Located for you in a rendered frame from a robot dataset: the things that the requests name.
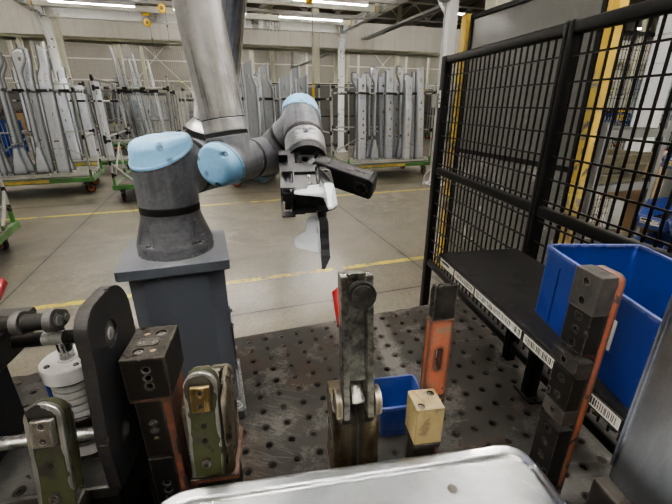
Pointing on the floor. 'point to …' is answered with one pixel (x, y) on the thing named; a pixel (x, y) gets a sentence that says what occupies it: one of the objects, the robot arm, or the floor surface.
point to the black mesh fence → (571, 37)
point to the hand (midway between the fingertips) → (331, 243)
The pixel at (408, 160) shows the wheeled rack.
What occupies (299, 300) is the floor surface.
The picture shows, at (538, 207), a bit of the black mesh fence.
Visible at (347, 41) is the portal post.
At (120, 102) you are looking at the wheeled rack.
